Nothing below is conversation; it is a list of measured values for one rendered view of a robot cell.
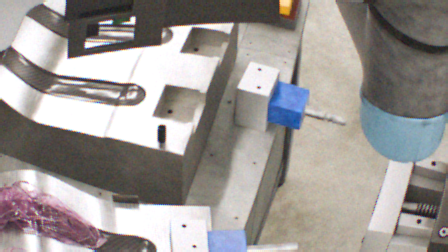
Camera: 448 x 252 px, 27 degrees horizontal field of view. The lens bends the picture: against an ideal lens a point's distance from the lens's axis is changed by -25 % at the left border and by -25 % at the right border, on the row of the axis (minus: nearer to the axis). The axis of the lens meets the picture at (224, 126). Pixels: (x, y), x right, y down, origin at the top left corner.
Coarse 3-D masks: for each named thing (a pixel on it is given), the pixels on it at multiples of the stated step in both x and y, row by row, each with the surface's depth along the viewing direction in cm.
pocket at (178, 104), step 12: (168, 84) 126; (168, 96) 127; (180, 96) 126; (192, 96) 126; (204, 96) 125; (156, 108) 124; (168, 108) 127; (180, 108) 127; (192, 108) 127; (180, 120) 126; (192, 120) 124
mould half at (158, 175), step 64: (64, 0) 137; (0, 64) 123; (64, 64) 129; (128, 64) 128; (192, 64) 128; (0, 128) 125; (64, 128) 121; (128, 128) 121; (192, 128) 121; (128, 192) 125
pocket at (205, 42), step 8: (192, 32) 134; (200, 32) 134; (208, 32) 134; (216, 32) 133; (224, 32) 133; (192, 40) 135; (200, 40) 135; (208, 40) 134; (216, 40) 134; (224, 40) 134; (184, 48) 132; (192, 48) 134; (200, 48) 134; (208, 48) 135; (216, 48) 135; (224, 48) 133; (208, 56) 133; (216, 56) 134
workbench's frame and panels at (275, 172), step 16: (288, 128) 224; (272, 144) 136; (288, 144) 228; (272, 160) 210; (288, 160) 233; (272, 176) 218; (272, 192) 225; (256, 208) 200; (256, 224) 209; (256, 240) 215
